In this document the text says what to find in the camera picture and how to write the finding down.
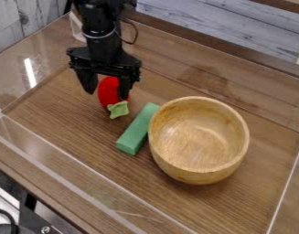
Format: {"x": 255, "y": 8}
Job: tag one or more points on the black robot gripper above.
{"x": 88, "y": 65}

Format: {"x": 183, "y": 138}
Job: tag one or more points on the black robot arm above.
{"x": 101, "y": 19}

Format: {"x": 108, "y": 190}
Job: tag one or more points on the red plush strawberry toy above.
{"x": 109, "y": 98}

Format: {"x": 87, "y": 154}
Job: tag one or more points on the clear acrylic corner bracket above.
{"x": 76, "y": 27}

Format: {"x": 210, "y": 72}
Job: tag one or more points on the green rectangular block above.
{"x": 135, "y": 134}

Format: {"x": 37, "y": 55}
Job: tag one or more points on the black table leg frame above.
{"x": 31, "y": 220}

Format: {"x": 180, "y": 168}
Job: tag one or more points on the light wooden bowl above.
{"x": 199, "y": 139}

